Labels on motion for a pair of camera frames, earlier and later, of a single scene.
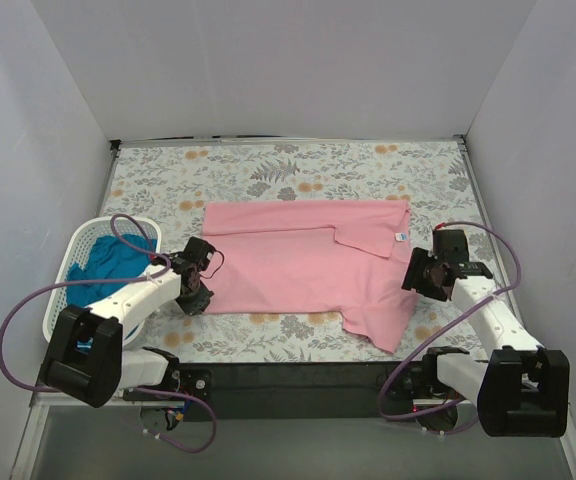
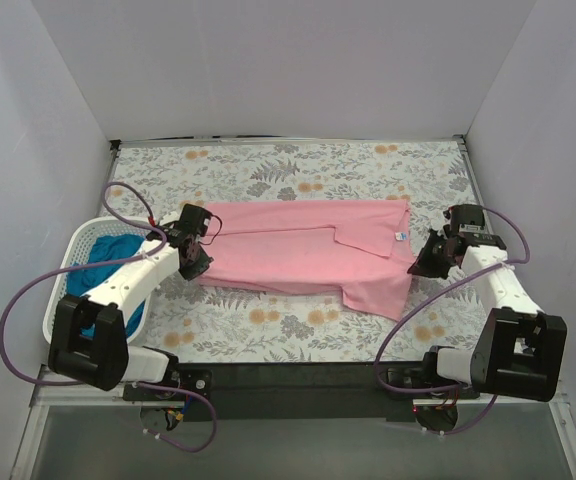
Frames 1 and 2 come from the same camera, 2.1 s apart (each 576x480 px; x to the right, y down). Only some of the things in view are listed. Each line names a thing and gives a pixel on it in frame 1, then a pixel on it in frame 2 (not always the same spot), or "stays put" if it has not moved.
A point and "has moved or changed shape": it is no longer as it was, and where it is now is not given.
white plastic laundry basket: x=79 y=235 stays put
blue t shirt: x=107 y=259 stays put
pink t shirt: x=314 y=256 has moved or changed shape
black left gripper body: x=196 y=300 -> x=193 y=255
